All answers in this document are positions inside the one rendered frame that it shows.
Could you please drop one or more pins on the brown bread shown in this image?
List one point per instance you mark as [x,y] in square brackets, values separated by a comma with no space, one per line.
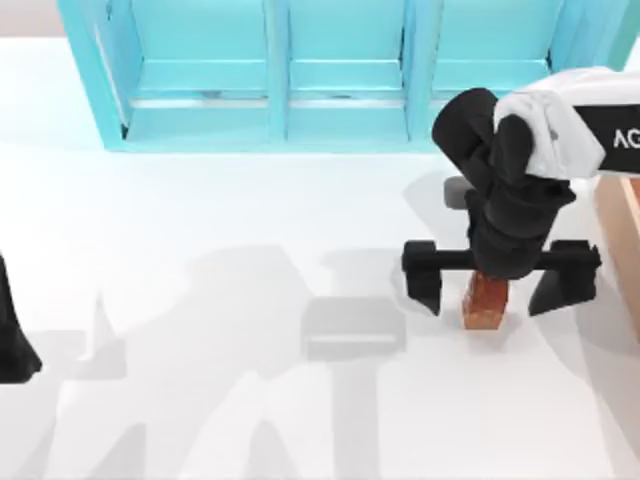
[484,307]

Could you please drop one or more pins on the pale grey rounded box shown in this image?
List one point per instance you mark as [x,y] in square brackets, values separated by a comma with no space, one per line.
[454,192]

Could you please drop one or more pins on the light blue rack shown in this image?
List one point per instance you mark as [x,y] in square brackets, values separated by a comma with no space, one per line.
[280,75]

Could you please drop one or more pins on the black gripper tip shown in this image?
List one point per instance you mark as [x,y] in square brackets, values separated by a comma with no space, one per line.
[14,340]

